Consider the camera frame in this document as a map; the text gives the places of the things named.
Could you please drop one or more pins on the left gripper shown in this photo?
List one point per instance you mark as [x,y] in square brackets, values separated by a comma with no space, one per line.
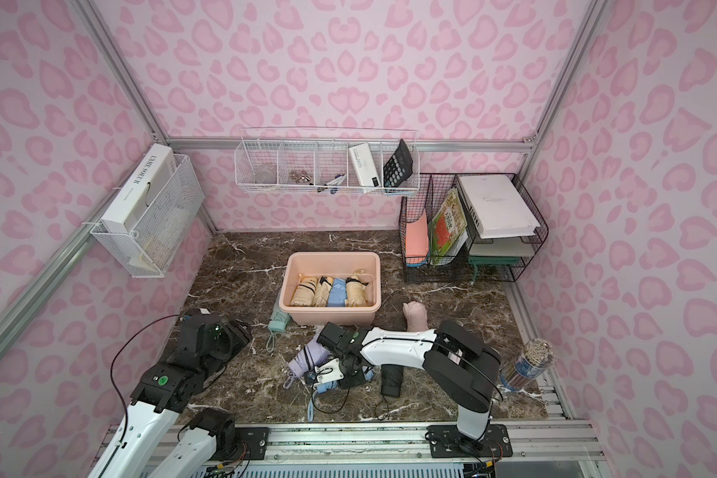
[228,338]

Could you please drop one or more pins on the lilac umbrella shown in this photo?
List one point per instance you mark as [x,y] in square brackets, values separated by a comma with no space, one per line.
[307,360]

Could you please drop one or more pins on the mint green umbrella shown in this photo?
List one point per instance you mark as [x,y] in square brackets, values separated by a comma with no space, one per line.
[279,320]

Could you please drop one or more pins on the beige umbrella black trim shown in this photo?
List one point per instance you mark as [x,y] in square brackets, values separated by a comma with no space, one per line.
[356,290]

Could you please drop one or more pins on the light blue umbrella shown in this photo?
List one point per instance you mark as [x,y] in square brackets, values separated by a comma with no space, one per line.
[326,387]
[338,294]

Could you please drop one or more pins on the cream umbrella black stripes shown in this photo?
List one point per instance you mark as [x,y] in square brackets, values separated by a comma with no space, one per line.
[305,292]

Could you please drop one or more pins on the pink plastic storage box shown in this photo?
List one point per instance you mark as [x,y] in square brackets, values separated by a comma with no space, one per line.
[343,265]

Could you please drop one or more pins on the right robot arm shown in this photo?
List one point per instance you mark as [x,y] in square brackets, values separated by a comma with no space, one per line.
[463,366]

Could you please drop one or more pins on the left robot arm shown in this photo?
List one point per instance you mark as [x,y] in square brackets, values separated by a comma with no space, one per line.
[206,344]

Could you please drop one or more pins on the pink folded umbrella upright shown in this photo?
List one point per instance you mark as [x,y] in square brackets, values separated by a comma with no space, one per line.
[416,317]

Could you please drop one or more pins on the white long box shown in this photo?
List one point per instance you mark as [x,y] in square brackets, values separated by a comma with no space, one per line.
[140,190]

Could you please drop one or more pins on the pink folder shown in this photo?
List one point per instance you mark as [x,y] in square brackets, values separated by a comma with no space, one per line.
[416,242]

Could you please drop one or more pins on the green tray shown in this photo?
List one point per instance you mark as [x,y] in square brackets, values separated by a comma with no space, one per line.
[503,259]

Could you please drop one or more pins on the green red book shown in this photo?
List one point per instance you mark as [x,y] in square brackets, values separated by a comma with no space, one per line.
[447,230]

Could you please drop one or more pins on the glitter pen cup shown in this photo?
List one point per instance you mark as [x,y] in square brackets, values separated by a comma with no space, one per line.
[533,360]

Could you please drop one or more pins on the black calculator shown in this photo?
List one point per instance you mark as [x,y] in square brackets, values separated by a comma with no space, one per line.
[399,167]

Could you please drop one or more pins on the white paper stack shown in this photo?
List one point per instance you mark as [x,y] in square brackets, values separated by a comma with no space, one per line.
[496,206]

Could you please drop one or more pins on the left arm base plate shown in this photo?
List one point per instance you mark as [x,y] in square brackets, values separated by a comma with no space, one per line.
[245,443]

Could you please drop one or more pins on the white wire side basket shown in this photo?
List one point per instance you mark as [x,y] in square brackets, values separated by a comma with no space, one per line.
[149,249]

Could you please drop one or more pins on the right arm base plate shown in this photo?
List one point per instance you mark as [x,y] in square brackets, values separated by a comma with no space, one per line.
[445,441]

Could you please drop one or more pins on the black wire file rack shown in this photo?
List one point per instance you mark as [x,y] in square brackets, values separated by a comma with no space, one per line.
[431,195]

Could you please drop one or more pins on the white wire wall basket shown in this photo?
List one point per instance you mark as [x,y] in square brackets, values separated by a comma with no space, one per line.
[315,160]

